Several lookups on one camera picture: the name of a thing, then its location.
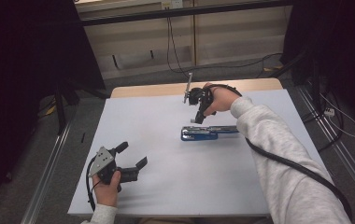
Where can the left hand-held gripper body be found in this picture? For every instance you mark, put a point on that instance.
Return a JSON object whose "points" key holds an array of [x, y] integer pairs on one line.
{"points": [[103, 161]]}

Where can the white power strip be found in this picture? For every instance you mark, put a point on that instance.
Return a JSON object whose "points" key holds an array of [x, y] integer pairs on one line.
{"points": [[329, 112]]}

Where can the person's right hand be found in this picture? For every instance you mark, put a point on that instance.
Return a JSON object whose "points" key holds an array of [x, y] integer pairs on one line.
{"points": [[224, 99]]}

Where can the white wall socket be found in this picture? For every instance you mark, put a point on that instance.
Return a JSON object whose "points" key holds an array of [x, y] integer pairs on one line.
{"points": [[172, 3]]}

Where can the black horizontal bar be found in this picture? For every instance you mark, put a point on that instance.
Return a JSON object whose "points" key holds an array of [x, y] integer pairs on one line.
{"points": [[181, 12]]}

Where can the black stand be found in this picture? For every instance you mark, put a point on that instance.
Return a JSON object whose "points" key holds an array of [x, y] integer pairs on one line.
{"points": [[303, 65], [63, 105]]}

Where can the blue stapler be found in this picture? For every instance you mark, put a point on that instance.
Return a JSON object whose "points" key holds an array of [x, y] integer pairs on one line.
{"points": [[202, 133]]}

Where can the white table mat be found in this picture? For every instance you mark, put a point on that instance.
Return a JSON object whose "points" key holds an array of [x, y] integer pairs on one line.
{"points": [[166, 174]]}

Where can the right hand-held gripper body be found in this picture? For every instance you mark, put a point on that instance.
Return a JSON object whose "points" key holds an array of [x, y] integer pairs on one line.
{"points": [[202, 96]]}

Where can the black curtain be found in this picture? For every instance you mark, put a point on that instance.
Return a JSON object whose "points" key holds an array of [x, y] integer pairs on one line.
{"points": [[337, 46], [20, 77]]}

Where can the small black floor piece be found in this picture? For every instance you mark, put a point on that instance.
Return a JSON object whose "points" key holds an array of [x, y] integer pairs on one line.
{"points": [[82, 137]]}

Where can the person's left hand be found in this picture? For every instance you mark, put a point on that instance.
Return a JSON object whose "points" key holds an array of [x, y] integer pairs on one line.
{"points": [[107, 191]]}

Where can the metal floor rail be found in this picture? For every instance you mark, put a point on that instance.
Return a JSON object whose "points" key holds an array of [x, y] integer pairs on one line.
{"points": [[46, 174], [343, 155]]}

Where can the wooden table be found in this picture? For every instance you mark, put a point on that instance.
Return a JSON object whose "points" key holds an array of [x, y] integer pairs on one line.
{"points": [[153, 89]]}

